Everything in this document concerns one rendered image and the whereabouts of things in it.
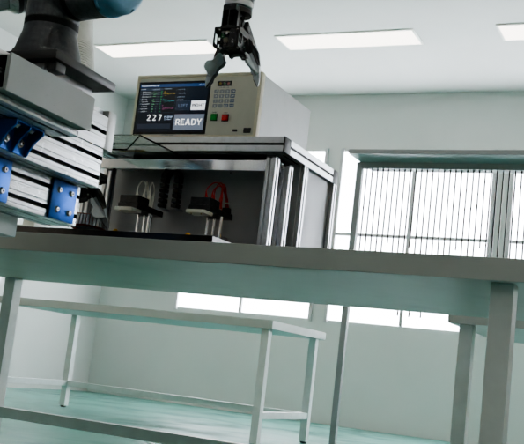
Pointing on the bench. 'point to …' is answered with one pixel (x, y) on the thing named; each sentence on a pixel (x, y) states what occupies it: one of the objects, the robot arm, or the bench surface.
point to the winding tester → (239, 107)
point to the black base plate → (121, 233)
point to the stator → (89, 222)
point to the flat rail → (184, 165)
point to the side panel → (314, 211)
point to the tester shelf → (245, 151)
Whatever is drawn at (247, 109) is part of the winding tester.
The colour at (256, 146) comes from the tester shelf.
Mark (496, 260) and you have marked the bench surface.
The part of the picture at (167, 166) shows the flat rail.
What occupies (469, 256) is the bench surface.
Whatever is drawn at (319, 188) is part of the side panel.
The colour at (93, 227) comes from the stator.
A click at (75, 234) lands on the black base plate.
